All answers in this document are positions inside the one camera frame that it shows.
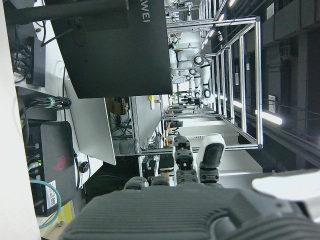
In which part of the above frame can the round black puck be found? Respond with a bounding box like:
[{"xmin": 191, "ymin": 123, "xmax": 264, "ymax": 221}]
[{"xmin": 78, "ymin": 161, "xmax": 91, "ymax": 174}]

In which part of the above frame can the white cabinet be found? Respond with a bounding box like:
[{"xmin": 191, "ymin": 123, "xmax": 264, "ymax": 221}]
[{"xmin": 129, "ymin": 94, "xmax": 164, "ymax": 151}]

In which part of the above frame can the white humanoid robot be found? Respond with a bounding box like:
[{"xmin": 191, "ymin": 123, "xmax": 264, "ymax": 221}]
[
  {"xmin": 168, "ymin": 47, "xmax": 213, "ymax": 76},
  {"xmin": 172, "ymin": 67, "xmax": 214, "ymax": 106}
]

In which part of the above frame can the black computer monitor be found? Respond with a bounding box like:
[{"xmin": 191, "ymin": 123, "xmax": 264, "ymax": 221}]
[{"xmin": 3, "ymin": 0, "xmax": 174, "ymax": 100}]

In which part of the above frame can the grey metal cylinder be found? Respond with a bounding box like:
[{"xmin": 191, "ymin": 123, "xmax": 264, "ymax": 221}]
[{"xmin": 112, "ymin": 138, "xmax": 140, "ymax": 156}]

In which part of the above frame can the black mini computer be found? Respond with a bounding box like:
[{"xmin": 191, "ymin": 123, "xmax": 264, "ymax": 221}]
[{"xmin": 26, "ymin": 120, "xmax": 78, "ymax": 218}]

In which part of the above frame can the aluminium cage frame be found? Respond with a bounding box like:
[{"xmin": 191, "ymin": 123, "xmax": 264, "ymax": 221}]
[{"xmin": 161, "ymin": 15, "xmax": 264, "ymax": 152}]

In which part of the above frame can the black docking box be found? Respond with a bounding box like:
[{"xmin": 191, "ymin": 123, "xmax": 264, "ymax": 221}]
[{"xmin": 25, "ymin": 36, "xmax": 46, "ymax": 88}]

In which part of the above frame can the teal network cable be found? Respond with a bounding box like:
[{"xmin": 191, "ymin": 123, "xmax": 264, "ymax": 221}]
[{"xmin": 28, "ymin": 159, "xmax": 63, "ymax": 230}]

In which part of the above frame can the silver laptop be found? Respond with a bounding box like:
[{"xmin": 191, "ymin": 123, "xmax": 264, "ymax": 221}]
[{"xmin": 63, "ymin": 81, "xmax": 118, "ymax": 166}]

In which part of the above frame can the black cable bundle green tie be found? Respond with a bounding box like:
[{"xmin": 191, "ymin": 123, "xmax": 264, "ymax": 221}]
[{"xmin": 23, "ymin": 96, "xmax": 73, "ymax": 111}]

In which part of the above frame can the yellow label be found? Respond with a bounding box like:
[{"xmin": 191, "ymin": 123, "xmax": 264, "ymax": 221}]
[{"xmin": 57, "ymin": 201, "xmax": 75, "ymax": 227}]

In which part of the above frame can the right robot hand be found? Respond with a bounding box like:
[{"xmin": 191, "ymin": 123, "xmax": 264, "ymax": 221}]
[{"xmin": 61, "ymin": 133, "xmax": 320, "ymax": 240}]

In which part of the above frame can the long ceiling light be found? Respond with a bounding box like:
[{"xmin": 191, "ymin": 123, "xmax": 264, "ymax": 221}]
[{"xmin": 232, "ymin": 102, "xmax": 284, "ymax": 126}]

